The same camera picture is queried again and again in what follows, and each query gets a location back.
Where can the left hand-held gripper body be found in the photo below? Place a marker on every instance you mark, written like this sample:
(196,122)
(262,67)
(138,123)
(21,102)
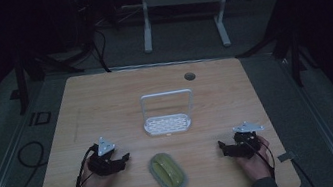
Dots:
(102,161)

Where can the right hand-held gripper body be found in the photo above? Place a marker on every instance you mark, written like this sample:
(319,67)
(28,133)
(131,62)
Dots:
(246,143)

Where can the person's left hand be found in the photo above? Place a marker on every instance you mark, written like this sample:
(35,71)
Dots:
(97,182)

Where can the person's right hand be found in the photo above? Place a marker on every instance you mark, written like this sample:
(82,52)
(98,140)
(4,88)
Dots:
(257,166)

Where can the green oval soap dish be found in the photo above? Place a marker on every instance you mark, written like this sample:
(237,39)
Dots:
(168,173)

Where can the round table grommet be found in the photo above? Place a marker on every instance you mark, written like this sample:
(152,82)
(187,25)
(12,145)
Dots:
(189,76)

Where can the black metal stand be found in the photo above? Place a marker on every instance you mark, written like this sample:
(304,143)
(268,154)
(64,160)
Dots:
(21,86)
(293,56)

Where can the white metal stand frame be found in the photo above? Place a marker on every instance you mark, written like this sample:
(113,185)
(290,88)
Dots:
(146,25)

